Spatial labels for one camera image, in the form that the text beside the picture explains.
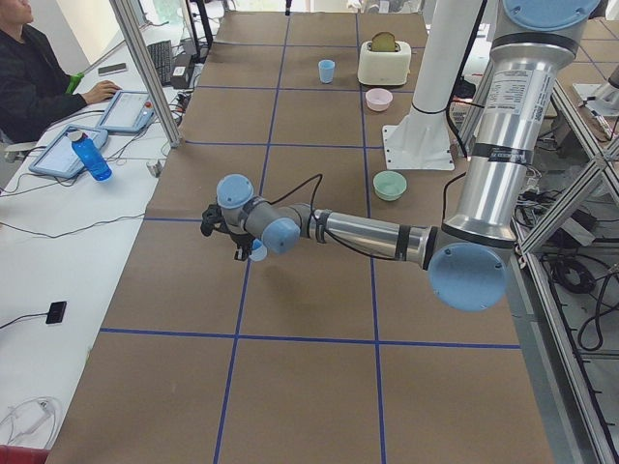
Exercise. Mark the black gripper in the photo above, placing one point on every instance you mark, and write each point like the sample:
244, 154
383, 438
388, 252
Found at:
239, 239

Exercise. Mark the light blue cup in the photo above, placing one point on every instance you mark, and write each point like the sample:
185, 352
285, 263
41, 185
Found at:
326, 70
258, 251

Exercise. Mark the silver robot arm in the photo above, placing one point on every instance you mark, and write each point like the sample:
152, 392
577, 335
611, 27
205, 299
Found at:
465, 256

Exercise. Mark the green bowl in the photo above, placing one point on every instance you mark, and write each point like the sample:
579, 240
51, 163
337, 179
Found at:
389, 185

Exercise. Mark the teach pendant tablet far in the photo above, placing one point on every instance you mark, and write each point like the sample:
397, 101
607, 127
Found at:
127, 112

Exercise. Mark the teach pendant tablet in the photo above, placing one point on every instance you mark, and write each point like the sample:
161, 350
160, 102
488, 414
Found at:
58, 158
127, 112

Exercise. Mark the blue water bottle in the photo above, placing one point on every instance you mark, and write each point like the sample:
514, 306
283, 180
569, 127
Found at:
91, 157

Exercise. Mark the pink bowl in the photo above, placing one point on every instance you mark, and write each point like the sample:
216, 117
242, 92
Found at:
378, 99

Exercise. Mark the teach pendant tablet near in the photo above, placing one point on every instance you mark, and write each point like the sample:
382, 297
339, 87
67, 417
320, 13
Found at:
58, 158

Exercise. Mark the black keyboard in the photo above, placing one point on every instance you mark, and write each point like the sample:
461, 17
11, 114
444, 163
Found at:
161, 57

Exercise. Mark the black smartphone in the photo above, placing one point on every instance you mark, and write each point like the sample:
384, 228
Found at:
112, 69

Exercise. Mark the cream toaster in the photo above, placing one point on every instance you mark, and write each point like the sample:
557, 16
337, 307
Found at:
384, 68

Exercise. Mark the bread slice in toaster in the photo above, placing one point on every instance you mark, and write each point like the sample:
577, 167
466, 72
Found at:
384, 42

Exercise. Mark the seated person in black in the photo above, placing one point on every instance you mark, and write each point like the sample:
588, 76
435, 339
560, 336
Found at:
34, 88

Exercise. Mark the small black device with cable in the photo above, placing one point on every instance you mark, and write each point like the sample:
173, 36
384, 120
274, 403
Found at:
56, 312

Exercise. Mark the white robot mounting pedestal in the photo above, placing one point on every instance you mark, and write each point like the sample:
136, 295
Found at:
421, 141

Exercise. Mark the aluminium frame post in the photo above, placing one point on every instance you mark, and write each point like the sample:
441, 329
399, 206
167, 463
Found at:
129, 27

